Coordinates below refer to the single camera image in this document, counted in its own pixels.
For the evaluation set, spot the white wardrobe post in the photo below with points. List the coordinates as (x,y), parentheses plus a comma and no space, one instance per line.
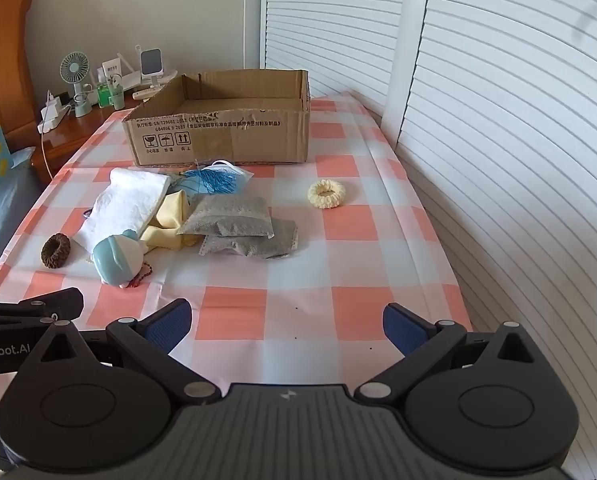
(406,60)

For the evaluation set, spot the grey fabric pouch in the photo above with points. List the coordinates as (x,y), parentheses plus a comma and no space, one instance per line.
(273,244)

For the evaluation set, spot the cream scrunchie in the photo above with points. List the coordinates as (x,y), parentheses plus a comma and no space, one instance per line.
(312,194)

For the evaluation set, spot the white louvered wardrobe door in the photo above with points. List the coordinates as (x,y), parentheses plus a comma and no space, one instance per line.
(518,160)
(328,25)

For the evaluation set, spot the blue face mask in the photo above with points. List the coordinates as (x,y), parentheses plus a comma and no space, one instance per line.
(243,175)

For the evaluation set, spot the white remote control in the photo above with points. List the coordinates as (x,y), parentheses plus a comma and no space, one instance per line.
(147,93)

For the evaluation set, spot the green bottle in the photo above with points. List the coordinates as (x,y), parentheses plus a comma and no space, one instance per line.
(103,96)

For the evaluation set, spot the pale yellow cloth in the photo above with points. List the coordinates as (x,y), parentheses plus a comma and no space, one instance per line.
(166,220)

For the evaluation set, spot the white phone stand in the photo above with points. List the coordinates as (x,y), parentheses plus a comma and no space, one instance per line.
(152,62)

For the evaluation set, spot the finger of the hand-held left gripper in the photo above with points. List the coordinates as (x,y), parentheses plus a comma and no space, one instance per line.
(58,302)

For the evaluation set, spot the wooden headboard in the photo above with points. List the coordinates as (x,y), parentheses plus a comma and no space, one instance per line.
(8,60)

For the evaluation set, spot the white tissue paper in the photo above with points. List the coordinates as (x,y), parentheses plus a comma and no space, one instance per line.
(118,205)

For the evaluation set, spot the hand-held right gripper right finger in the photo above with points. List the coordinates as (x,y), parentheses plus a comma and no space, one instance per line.
(403,332)

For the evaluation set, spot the grey cup mask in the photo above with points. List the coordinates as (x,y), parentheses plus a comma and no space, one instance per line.
(228,215)

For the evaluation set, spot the blue bedding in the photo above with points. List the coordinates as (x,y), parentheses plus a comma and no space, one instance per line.
(8,200)

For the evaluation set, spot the blue patterned sachet with tassel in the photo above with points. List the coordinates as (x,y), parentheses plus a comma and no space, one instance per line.
(211,182)

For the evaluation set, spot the brown scrunchie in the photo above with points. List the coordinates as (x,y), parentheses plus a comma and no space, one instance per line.
(46,255)

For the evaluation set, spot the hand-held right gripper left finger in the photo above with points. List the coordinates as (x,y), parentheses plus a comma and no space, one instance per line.
(171,324)

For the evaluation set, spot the wooden nightstand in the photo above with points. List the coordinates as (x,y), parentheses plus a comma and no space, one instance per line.
(78,132)

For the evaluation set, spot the brown cardboard box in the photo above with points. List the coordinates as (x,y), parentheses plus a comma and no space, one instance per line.
(228,135)

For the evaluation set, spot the white power strip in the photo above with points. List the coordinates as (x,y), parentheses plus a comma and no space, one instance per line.
(53,117)

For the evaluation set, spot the orange and white checked tablecloth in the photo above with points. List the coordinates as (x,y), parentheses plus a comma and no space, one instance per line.
(303,270)

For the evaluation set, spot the green desk fan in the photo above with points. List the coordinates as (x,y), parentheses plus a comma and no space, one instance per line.
(74,67)

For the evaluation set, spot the blue and white plush toy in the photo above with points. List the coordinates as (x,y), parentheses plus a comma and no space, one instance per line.
(116,260)

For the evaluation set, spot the white tube with green cap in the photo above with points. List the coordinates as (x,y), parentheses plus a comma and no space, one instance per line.
(113,67)

